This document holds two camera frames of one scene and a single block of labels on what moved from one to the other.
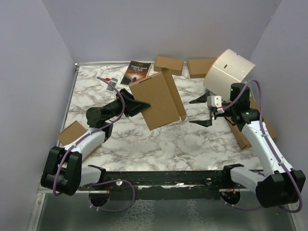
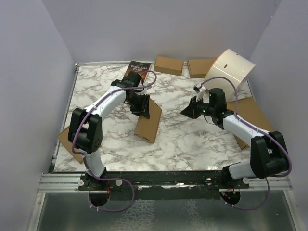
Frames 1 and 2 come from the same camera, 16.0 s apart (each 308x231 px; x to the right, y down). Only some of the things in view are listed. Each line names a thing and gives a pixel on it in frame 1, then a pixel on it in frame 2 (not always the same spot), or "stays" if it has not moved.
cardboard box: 199,68 stays
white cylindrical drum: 229,68 stays
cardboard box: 158,90 → 146,128
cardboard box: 174,65 stays
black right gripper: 203,98 → 191,110
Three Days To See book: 134,71 stays
